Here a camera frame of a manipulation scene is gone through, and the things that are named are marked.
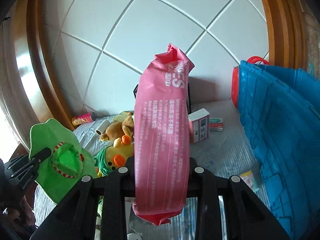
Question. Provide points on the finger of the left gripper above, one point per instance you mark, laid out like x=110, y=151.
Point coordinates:
x=41, y=156

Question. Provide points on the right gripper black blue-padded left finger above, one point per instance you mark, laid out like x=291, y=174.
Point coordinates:
x=75, y=215

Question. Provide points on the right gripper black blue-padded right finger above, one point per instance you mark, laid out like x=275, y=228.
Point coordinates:
x=228, y=207

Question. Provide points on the green crocodile hand puppet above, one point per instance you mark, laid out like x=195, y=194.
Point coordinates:
x=67, y=162

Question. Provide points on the pink wet wipes pack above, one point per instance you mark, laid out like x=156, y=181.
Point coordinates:
x=162, y=137

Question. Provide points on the small floral tissue pack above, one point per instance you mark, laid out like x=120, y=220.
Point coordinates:
x=251, y=180

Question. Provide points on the pink snack can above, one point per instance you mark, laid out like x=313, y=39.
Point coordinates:
x=84, y=119

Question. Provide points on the yellow duck plush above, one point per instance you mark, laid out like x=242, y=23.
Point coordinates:
x=113, y=157

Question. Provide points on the brown bear plush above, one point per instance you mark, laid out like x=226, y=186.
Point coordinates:
x=123, y=124

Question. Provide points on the small green pink box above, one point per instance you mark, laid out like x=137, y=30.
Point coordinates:
x=215, y=124

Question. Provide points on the pink white upright box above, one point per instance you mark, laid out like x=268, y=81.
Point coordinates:
x=198, y=125

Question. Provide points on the black gift bag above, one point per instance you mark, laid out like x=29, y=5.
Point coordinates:
x=188, y=94

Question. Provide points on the blue plastic storage crate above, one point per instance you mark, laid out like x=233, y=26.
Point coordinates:
x=279, y=110

